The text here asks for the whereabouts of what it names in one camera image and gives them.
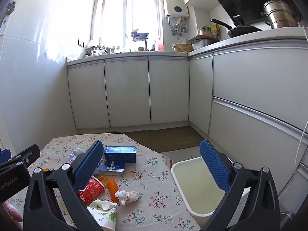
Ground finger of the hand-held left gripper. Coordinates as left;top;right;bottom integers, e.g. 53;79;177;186
6;144;41;168
0;149;12;164

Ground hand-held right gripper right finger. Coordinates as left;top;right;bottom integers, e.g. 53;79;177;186
200;140;281;231

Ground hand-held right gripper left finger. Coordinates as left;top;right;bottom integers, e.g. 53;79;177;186
23;140;104;231

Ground red snack cup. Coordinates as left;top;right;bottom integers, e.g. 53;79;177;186
77;175;106;203

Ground white plastic bin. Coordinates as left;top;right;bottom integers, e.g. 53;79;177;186
171;156;251;229

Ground leaf print paper cup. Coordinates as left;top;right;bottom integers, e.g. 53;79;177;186
87;199;118;231

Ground person's left hand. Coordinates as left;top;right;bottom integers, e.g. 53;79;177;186
1;203;24;224

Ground crumpled white paper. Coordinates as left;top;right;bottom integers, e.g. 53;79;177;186
68;148;85;162

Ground flat blue cardboard box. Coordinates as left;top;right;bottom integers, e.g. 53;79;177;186
96;160;126;175

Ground orange carrot piece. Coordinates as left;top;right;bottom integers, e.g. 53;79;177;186
107;178;120;203

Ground brown floor mat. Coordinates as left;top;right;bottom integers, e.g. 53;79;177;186
125;130;154;151
147;126;205;153

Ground crumpled white wrapper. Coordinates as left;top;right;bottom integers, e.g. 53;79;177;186
114;190;140;206

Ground floral tablecloth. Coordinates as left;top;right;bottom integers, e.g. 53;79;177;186
7;133;201;231

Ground white drawer base cabinet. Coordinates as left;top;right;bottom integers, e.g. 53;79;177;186
188;26;308;198

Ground white door base cabinet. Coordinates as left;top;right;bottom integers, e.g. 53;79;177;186
66;51;190;130

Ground cluster of small jars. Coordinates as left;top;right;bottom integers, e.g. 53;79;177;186
86;38;122;56

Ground metal tray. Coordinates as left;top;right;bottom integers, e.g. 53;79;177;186
191;38;220;51

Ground wicker basket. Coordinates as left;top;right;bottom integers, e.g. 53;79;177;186
173;43;193;52

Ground brown cutting board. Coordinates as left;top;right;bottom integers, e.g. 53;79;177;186
186;35;220;44

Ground food bags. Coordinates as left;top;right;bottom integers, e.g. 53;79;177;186
198;24;221;39

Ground grey door latch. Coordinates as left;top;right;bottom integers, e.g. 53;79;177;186
0;1;16;37

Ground black frying pan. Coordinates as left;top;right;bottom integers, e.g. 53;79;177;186
211;18;263;38

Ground dark blue utensil rack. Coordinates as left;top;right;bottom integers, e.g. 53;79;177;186
131;29;150;42

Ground water heater pipes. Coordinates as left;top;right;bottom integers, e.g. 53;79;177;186
167;16;188;40

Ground stainless steel pot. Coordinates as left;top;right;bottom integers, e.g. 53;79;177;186
261;0;303;29

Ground white water heater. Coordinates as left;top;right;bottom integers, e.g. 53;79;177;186
163;0;189;18

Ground black range hood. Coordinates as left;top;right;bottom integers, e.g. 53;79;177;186
201;0;297;27

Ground white frame window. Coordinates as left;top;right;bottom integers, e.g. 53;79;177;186
91;0;164;51

